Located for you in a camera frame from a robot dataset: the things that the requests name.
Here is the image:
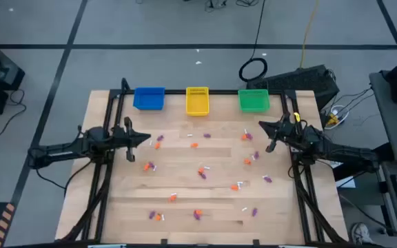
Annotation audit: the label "black desk beam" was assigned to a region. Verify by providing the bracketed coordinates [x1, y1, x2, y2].
[332, 142, 396, 183]

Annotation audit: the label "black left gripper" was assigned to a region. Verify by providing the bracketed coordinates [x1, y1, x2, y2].
[110, 116, 151, 163]

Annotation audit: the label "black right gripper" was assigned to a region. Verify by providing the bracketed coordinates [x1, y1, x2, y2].
[258, 112, 305, 154]

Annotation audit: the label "grey side table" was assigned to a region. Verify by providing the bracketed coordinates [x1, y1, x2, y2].
[369, 70, 397, 165]

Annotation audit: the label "yellow extension cable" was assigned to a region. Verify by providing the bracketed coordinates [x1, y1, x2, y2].
[298, 0, 320, 69]

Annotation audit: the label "black cable bundle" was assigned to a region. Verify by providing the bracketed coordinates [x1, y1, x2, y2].
[203, 0, 263, 10]

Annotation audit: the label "white paper sheet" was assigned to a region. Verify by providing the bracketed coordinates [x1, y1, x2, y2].
[329, 161, 357, 189]

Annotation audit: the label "black desk cables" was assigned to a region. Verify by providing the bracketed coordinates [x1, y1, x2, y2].
[322, 87, 375, 120]

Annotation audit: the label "blue plastic basket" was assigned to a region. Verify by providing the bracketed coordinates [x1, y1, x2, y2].
[132, 86, 166, 111]

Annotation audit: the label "green plastic basket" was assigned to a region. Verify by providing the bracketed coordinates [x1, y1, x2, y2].
[237, 89, 271, 114]

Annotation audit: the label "yellow plastic basket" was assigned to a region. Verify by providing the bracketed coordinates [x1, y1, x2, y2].
[185, 86, 210, 117]

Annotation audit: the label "person's white shoe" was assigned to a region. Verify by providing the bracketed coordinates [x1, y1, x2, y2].
[350, 222, 376, 246]

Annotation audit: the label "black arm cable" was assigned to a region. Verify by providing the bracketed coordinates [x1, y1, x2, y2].
[34, 151, 94, 199]
[285, 161, 307, 180]

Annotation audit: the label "black coiled cable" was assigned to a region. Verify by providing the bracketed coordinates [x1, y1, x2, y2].
[238, 0, 269, 83]

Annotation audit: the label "white cable coil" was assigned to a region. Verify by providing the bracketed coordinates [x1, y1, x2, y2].
[323, 104, 350, 131]

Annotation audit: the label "black floor cable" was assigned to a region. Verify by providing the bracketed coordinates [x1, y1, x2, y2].
[338, 192, 397, 244]
[0, 88, 28, 137]

